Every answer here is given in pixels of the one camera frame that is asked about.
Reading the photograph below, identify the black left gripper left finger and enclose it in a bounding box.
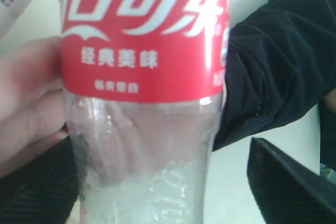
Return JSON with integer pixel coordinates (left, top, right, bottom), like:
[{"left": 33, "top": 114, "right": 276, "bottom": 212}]
[{"left": 1, "top": 138, "right": 79, "bottom": 224}]

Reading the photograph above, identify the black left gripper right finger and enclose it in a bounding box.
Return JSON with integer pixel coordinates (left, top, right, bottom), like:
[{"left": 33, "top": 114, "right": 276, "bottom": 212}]
[{"left": 248, "top": 138, "right": 335, "bottom": 223}]

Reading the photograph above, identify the clear red-label cola bottle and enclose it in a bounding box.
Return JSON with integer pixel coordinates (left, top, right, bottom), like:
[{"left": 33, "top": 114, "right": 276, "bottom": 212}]
[{"left": 60, "top": 0, "right": 231, "bottom": 223}]

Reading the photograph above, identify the black sleeved forearm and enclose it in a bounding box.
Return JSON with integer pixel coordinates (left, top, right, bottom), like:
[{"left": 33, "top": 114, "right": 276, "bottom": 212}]
[{"left": 213, "top": 0, "right": 335, "bottom": 169}]

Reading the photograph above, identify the person's open hand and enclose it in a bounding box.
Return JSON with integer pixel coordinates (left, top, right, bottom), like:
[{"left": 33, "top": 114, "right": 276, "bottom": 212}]
[{"left": 1, "top": 21, "right": 68, "bottom": 178}]

